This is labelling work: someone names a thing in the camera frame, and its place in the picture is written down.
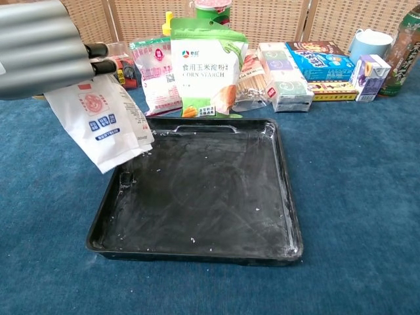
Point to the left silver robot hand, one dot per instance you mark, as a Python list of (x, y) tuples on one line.
[(39, 49)]

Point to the white blue snack packet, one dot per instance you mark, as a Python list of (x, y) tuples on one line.
[(101, 128)]

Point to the pink white powder bag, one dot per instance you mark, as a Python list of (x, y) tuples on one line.
[(157, 78)]

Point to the honey bottle yellow cap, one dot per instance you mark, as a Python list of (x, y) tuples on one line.
[(168, 23)]

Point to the green white corn starch bag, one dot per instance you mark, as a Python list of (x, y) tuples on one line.
[(205, 72)]

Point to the green cup pink foil lid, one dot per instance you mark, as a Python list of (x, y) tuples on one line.
[(213, 10)]

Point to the clear sausage snack bag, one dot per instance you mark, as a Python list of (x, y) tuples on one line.
[(252, 64)]

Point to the clear bag wooden sticks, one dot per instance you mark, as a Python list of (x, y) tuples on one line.
[(251, 88)]

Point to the black baking tray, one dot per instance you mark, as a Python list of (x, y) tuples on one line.
[(203, 197)]

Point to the wicker folding screen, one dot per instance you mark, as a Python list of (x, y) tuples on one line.
[(279, 19)]

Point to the white tissue pack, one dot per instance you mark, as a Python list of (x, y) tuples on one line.
[(285, 82)]

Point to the blue cookie box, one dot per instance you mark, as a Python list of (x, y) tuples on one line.
[(321, 62)]

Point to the flat yellow red box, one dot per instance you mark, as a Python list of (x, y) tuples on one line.
[(334, 91)]

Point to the small purple white carton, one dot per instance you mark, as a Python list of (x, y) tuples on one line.
[(369, 78)]

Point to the light blue mug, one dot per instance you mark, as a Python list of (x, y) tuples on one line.
[(372, 44)]

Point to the blue table cloth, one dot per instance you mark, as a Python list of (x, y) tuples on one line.
[(344, 197)]

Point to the green tea bottle white cap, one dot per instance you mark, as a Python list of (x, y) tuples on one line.
[(402, 55)]

